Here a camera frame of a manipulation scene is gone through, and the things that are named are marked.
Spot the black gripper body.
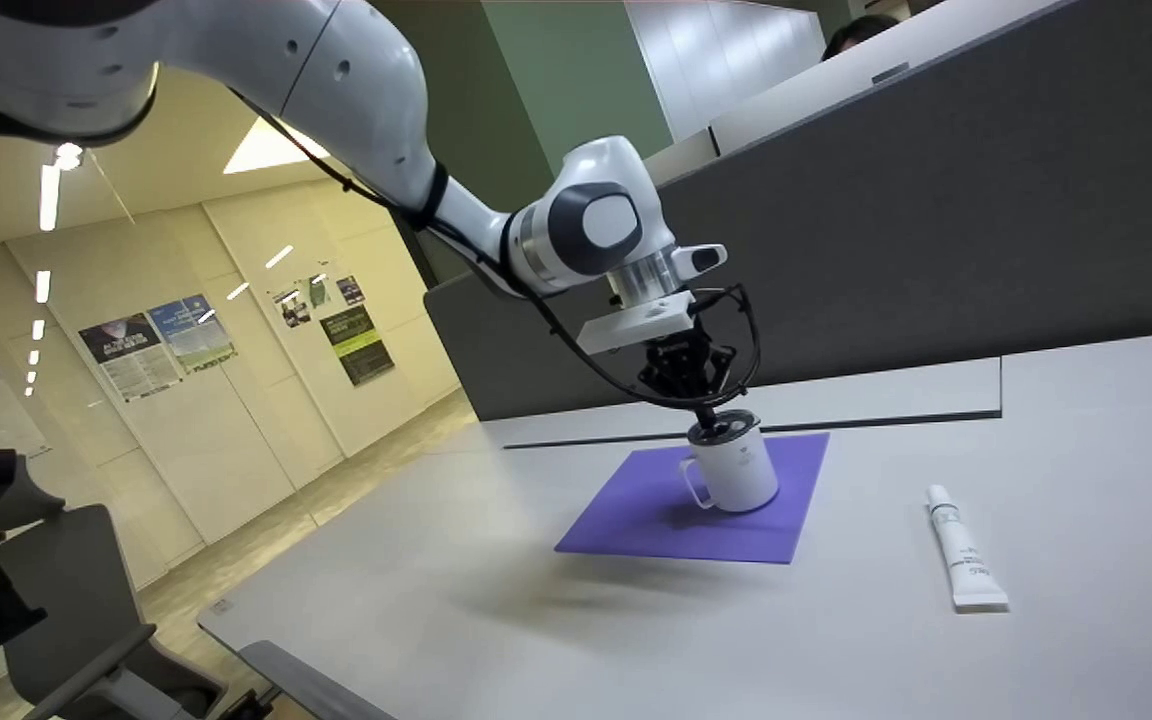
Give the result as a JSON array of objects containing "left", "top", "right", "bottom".
[{"left": 639, "top": 327, "right": 741, "bottom": 404}]

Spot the white travel mug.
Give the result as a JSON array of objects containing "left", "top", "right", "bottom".
[{"left": 682, "top": 408, "right": 782, "bottom": 515}]

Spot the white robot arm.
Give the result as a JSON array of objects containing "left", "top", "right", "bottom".
[{"left": 0, "top": 0, "right": 741, "bottom": 410}]

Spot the purple mat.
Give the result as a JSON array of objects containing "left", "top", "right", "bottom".
[{"left": 557, "top": 435, "right": 829, "bottom": 564}]

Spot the white tube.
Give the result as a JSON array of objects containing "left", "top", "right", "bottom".
[{"left": 923, "top": 483, "right": 1012, "bottom": 610}]

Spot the black office chair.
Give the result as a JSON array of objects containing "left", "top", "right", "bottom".
[{"left": 0, "top": 448, "right": 399, "bottom": 720}]

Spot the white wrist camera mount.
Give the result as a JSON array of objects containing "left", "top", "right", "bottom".
[{"left": 575, "top": 291, "right": 691, "bottom": 354}]

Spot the green black wall poster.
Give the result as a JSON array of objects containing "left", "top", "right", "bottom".
[{"left": 324, "top": 308, "right": 392, "bottom": 382}]

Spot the grey partition wall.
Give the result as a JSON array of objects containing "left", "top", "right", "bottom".
[{"left": 428, "top": 0, "right": 1152, "bottom": 418}]

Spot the wall poster left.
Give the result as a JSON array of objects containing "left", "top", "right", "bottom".
[{"left": 79, "top": 294, "right": 236, "bottom": 401}]

